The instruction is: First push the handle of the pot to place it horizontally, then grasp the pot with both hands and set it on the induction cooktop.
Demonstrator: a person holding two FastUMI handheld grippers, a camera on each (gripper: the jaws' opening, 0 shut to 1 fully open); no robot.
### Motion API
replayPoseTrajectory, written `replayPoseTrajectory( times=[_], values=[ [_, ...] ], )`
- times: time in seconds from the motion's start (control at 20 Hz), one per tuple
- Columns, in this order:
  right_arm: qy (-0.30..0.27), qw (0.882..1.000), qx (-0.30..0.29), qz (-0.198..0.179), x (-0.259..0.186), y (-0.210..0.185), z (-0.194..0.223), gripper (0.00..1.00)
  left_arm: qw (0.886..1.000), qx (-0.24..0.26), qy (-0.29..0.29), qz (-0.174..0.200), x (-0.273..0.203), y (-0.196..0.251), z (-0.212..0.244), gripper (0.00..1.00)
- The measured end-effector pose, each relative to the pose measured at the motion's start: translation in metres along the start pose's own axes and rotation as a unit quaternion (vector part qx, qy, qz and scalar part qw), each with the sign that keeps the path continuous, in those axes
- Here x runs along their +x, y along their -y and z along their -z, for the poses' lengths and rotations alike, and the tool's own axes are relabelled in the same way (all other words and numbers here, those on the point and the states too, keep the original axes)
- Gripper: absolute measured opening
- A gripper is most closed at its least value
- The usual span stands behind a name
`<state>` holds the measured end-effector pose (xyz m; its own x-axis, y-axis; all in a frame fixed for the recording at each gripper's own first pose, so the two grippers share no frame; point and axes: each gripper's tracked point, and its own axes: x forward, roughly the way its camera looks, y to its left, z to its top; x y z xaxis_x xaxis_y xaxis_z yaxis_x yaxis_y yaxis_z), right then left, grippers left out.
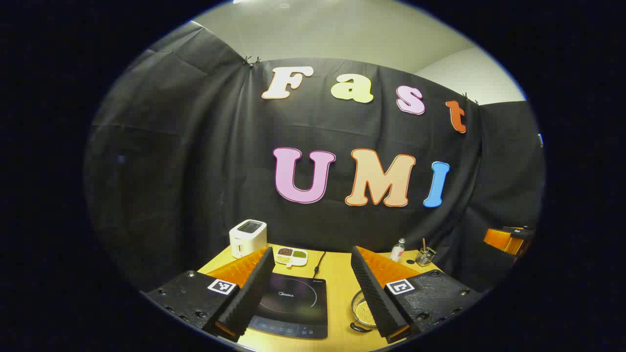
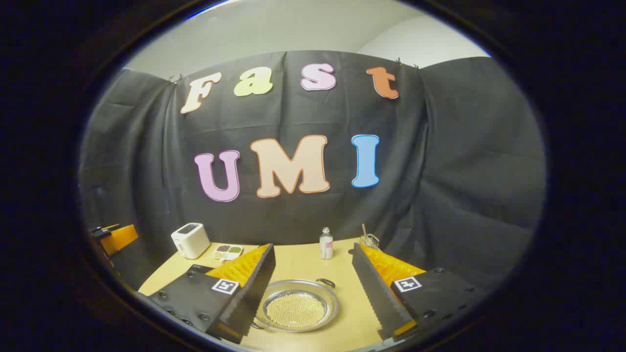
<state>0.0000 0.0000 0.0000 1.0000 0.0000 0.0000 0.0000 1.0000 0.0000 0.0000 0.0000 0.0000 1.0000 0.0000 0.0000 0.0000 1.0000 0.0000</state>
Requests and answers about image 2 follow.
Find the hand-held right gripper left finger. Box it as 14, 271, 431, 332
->
147, 243, 276, 344

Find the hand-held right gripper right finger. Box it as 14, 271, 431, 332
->
351, 243, 485, 341

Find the steel pot with black handles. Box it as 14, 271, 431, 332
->
252, 278, 339, 334

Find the pile of yellow soybeans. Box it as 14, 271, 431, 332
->
266, 293, 327, 330

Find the white divided dish of beans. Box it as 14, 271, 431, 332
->
212, 244, 244, 261

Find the small glass jar with stick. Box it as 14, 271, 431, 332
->
359, 224, 380, 251

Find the clear bottle with pink label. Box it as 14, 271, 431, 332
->
319, 227, 334, 260

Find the white toaster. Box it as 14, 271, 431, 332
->
171, 222, 211, 260

